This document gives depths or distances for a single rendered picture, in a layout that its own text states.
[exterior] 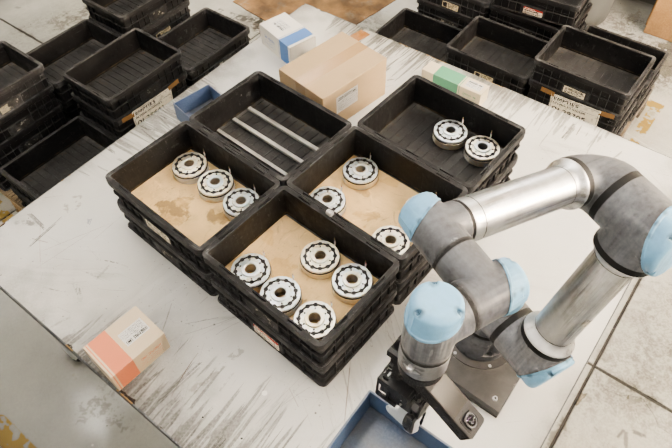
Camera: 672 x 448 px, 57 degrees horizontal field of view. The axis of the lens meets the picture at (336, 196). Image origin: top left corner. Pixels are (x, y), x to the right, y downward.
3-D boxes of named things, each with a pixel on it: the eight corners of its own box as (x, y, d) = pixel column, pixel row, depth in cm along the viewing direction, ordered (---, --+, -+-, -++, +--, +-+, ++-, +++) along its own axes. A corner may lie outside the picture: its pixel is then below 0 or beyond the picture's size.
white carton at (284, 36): (316, 55, 241) (315, 35, 234) (291, 67, 236) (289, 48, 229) (286, 31, 251) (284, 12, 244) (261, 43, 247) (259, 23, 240)
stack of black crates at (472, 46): (540, 102, 303) (557, 44, 277) (511, 138, 288) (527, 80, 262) (467, 72, 319) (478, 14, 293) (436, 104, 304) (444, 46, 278)
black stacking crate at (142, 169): (286, 211, 177) (282, 184, 168) (207, 279, 163) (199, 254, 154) (194, 147, 194) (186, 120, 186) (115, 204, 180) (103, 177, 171)
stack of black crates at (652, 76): (652, 90, 307) (670, 52, 289) (629, 124, 292) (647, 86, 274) (575, 61, 323) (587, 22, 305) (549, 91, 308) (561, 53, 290)
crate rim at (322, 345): (402, 268, 152) (402, 262, 151) (320, 355, 138) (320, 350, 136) (284, 189, 170) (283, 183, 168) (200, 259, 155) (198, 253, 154)
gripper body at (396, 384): (400, 363, 106) (408, 324, 97) (443, 394, 102) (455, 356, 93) (373, 396, 101) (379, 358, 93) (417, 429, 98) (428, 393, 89)
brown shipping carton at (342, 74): (324, 135, 212) (322, 99, 200) (282, 104, 223) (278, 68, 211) (385, 93, 225) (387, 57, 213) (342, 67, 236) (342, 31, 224)
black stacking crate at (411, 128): (519, 158, 188) (527, 130, 180) (464, 217, 174) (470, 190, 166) (412, 102, 206) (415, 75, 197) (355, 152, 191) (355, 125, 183)
